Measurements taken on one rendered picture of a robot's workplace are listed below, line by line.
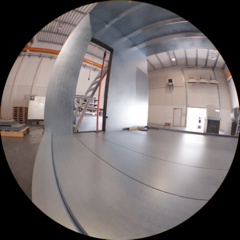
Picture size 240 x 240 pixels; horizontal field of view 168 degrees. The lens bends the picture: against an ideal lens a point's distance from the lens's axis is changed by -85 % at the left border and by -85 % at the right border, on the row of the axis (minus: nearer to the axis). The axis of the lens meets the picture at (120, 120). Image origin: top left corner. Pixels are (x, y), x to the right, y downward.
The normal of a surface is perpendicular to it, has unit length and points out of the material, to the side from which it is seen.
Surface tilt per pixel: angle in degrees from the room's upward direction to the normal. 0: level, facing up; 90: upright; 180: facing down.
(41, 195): 0
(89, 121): 90
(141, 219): 0
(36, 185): 0
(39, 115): 78
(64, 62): 90
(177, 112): 90
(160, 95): 90
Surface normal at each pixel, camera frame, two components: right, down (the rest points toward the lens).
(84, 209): 0.07, -1.00
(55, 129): 0.72, 0.07
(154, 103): -0.69, -0.01
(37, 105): 0.76, -0.13
